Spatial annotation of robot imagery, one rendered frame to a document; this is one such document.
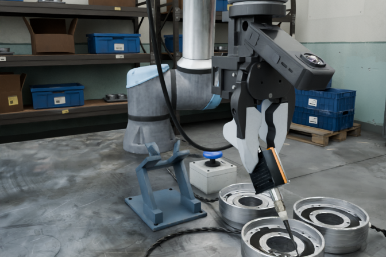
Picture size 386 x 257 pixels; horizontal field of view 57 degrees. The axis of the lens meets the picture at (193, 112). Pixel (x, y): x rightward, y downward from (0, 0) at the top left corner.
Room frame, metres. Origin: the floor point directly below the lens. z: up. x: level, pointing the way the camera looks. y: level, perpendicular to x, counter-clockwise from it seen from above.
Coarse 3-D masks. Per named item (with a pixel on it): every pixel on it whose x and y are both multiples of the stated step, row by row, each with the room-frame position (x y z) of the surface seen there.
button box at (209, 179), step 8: (208, 160) 0.72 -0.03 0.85; (216, 160) 0.72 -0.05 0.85; (192, 168) 0.69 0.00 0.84; (200, 168) 0.67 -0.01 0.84; (208, 168) 0.67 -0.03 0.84; (216, 168) 0.67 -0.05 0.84; (224, 168) 0.67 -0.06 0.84; (232, 168) 0.67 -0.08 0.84; (192, 176) 0.69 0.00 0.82; (200, 176) 0.66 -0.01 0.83; (208, 176) 0.64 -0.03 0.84; (216, 176) 0.65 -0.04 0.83; (224, 176) 0.66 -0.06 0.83; (232, 176) 0.67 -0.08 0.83; (192, 184) 0.69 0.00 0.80; (200, 184) 0.66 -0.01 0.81; (208, 184) 0.64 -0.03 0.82; (216, 184) 0.65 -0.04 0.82; (224, 184) 0.66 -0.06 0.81; (208, 192) 0.65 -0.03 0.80
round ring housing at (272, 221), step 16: (256, 224) 0.46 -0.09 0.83; (272, 224) 0.47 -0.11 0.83; (304, 224) 0.45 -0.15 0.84; (272, 240) 0.44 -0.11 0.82; (288, 240) 0.44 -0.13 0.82; (320, 240) 0.42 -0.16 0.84; (256, 256) 0.39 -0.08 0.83; (272, 256) 0.38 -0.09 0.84; (304, 256) 0.37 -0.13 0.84; (320, 256) 0.38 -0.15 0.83
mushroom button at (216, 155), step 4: (204, 152) 0.69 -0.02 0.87; (208, 152) 0.68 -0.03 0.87; (212, 152) 0.68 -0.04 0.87; (216, 152) 0.68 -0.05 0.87; (220, 152) 0.69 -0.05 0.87; (204, 156) 0.68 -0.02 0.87; (208, 156) 0.67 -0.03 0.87; (212, 156) 0.67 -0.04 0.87; (216, 156) 0.67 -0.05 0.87; (220, 156) 0.68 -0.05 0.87; (212, 160) 0.69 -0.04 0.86
